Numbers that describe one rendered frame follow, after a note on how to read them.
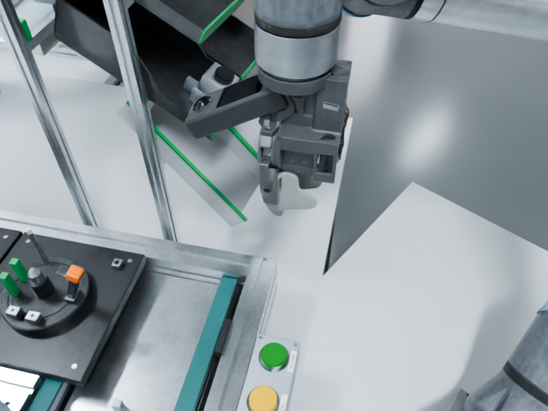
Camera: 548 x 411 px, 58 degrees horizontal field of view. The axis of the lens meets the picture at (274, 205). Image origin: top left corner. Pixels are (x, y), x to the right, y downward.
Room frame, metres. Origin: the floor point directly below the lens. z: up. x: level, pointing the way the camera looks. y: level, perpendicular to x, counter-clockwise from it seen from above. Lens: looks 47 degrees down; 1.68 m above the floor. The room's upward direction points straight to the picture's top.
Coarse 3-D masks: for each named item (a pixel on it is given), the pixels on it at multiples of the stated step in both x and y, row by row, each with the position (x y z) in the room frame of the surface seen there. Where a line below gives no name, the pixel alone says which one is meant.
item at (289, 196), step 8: (280, 176) 0.39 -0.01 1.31; (288, 176) 0.39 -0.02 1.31; (296, 176) 0.39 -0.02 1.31; (280, 184) 0.39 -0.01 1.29; (288, 184) 0.39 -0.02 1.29; (296, 184) 0.39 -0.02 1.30; (280, 192) 0.39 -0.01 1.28; (288, 192) 0.39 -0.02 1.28; (296, 192) 0.39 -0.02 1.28; (304, 192) 0.39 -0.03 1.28; (280, 200) 0.39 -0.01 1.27; (288, 200) 0.39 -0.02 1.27; (296, 200) 0.39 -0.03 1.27; (304, 200) 0.38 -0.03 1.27; (312, 200) 0.38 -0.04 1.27; (272, 208) 0.39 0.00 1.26; (280, 208) 0.39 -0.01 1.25; (288, 208) 0.39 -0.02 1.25; (296, 208) 0.39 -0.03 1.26; (304, 208) 0.38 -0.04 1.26; (312, 208) 0.38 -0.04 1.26
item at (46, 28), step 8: (128, 0) 0.64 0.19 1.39; (48, 16) 0.74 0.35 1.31; (40, 24) 0.71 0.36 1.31; (48, 24) 0.72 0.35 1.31; (32, 32) 0.69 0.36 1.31; (40, 32) 0.70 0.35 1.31; (48, 32) 0.71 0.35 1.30; (32, 40) 0.67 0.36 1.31; (40, 40) 0.69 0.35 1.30; (32, 48) 0.67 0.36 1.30; (152, 104) 0.64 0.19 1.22
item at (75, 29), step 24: (72, 0) 0.71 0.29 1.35; (96, 0) 0.77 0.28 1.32; (72, 24) 0.67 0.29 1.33; (96, 24) 0.65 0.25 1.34; (144, 24) 0.78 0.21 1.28; (168, 24) 0.76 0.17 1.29; (72, 48) 0.68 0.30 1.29; (96, 48) 0.66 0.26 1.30; (144, 48) 0.73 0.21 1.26; (168, 48) 0.75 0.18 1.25; (192, 48) 0.74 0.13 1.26; (120, 72) 0.65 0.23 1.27; (144, 72) 0.63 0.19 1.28; (168, 72) 0.70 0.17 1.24; (192, 72) 0.72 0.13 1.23; (168, 96) 0.65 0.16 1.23
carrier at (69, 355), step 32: (32, 256) 0.53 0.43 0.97; (64, 256) 0.53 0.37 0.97; (96, 256) 0.53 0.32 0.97; (128, 256) 0.53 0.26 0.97; (0, 288) 0.47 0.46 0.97; (32, 288) 0.43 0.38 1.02; (64, 288) 0.45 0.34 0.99; (96, 288) 0.47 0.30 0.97; (128, 288) 0.47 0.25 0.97; (0, 320) 0.40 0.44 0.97; (32, 320) 0.39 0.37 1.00; (64, 320) 0.40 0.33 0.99; (96, 320) 0.40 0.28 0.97; (0, 352) 0.35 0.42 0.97; (32, 352) 0.35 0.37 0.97; (64, 352) 0.35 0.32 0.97; (96, 352) 0.35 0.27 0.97
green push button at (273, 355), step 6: (276, 342) 0.37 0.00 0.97; (264, 348) 0.36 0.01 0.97; (270, 348) 0.36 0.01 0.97; (276, 348) 0.36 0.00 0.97; (282, 348) 0.36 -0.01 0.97; (264, 354) 0.35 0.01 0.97; (270, 354) 0.35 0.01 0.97; (276, 354) 0.35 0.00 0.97; (282, 354) 0.35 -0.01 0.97; (264, 360) 0.34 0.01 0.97; (270, 360) 0.34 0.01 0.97; (276, 360) 0.34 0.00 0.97; (282, 360) 0.34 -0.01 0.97; (270, 366) 0.33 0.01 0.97; (276, 366) 0.33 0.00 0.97
